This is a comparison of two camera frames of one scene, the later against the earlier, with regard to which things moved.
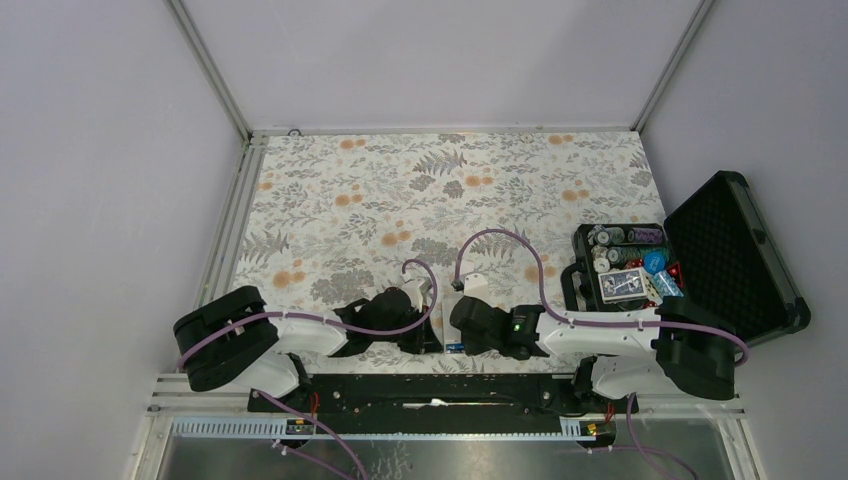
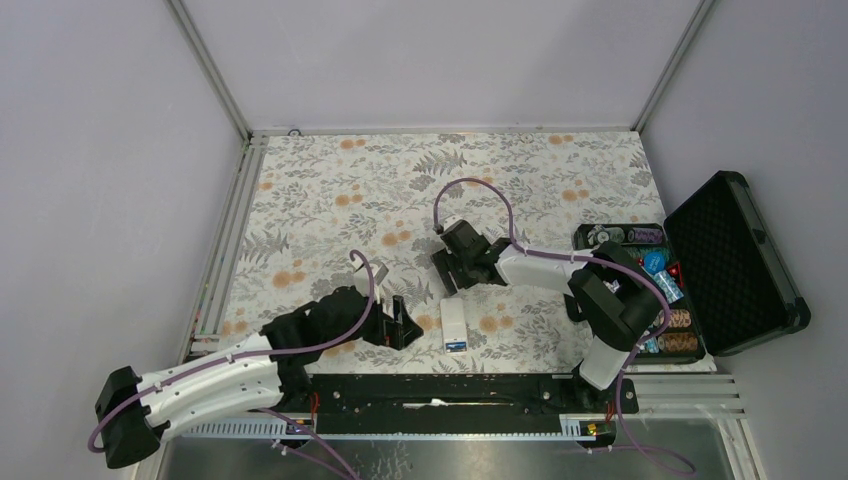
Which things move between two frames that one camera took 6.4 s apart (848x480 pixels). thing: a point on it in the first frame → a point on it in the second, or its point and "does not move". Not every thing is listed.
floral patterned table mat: (329, 220) does not move
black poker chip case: (712, 252) does not move
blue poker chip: (654, 262) does not move
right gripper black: (473, 348) → (445, 262)
